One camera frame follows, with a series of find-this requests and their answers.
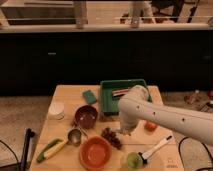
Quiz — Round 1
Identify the grey blue towel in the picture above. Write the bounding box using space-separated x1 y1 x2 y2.
111 128 122 134

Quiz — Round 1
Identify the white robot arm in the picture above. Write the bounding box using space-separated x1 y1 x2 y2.
118 85 213 146

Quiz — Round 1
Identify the green cup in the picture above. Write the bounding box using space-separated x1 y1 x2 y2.
124 152 143 170

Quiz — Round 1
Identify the metal measuring cup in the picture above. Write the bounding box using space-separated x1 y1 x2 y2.
67 128 87 146

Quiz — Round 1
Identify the bunch of dark grapes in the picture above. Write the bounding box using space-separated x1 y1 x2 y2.
101 127 122 150

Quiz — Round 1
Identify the orange tomato fruit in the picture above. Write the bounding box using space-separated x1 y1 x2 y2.
145 122 157 132

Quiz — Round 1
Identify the green plastic tray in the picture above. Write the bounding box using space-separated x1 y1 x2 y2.
99 79 147 116

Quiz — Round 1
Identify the orange bowl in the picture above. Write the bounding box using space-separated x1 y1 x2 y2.
79 136 112 171

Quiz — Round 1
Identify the purple bowl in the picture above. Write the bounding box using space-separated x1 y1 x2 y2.
75 105 98 129

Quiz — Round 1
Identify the teal sponge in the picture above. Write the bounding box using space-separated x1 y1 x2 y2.
83 90 97 105

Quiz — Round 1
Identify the corn cob toy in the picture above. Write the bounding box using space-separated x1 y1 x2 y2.
36 138 67 163

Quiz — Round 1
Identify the white round container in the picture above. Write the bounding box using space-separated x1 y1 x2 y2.
48 102 64 120

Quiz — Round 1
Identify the black stand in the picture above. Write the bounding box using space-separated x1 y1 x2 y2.
20 128 35 171

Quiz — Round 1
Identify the white handled brush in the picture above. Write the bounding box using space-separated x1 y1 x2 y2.
139 135 172 163

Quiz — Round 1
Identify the black cable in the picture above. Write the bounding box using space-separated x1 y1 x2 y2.
177 136 213 171

